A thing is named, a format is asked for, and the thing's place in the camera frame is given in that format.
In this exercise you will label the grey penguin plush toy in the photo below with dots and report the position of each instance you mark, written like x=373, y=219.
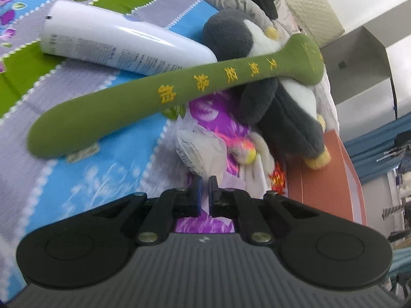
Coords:
x=282, y=112

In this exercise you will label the white plastic wrapper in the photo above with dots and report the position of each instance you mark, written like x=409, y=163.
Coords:
x=199, y=154

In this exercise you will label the grey duvet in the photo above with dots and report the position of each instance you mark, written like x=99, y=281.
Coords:
x=290, y=22

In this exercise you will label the green plush stick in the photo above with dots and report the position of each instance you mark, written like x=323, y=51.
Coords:
x=128, y=102

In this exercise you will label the blue curtain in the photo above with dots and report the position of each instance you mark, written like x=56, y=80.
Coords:
x=369, y=154

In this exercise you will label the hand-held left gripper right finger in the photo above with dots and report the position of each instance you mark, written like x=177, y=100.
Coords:
x=212, y=197

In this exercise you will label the red snack packet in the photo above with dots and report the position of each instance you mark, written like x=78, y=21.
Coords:
x=278, y=179

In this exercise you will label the cream quilted headboard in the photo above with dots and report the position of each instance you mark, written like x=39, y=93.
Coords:
x=314, y=6

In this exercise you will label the pink and yellow plush toy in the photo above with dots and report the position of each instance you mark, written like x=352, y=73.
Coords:
x=245, y=150

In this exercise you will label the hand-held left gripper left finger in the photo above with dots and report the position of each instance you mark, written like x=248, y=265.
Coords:
x=198, y=197

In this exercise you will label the dark wall switch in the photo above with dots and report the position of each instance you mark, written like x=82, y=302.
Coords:
x=342, y=64

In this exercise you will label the white bottle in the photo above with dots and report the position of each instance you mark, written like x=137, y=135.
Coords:
x=112, y=38

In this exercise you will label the orange shoe box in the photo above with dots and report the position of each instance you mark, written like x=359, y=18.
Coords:
x=330, y=179

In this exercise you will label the grey wardrobe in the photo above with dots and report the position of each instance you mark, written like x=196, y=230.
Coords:
x=359, y=70

